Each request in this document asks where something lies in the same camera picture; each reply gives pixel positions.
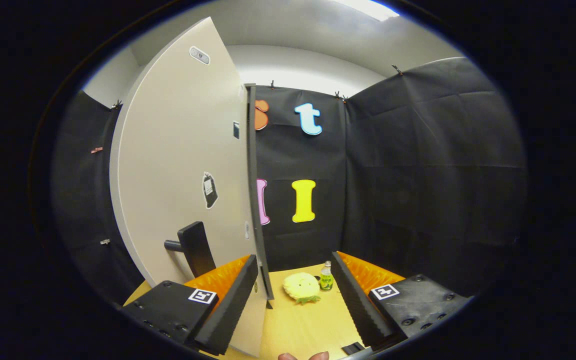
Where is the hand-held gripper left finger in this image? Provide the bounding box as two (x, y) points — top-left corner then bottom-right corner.
(120, 254), (260, 357)

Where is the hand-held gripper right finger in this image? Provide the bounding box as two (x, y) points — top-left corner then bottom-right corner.
(330, 251), (471, 351)

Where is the black door handle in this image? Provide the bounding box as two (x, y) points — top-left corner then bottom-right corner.
(164, 221), (217, 278)

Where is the grey shoe cabinet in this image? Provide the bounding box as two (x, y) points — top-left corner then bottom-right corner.
(244, 83), (275, 301)

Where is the beige shoe cabinet door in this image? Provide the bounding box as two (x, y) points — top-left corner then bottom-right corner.
(109, 16), (274, 358)

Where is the small green bottle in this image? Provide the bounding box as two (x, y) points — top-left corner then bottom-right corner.
(319, 260), (335, 292)

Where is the yellow fluffy round object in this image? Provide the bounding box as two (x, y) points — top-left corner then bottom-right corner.
(282, 272), (322, 305)

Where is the black backdrop cloth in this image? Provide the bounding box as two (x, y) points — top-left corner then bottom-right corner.
(50, 56), (528, 306)

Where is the ceiling light panel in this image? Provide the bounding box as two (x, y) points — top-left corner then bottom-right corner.
(333, 0), (400, 22)

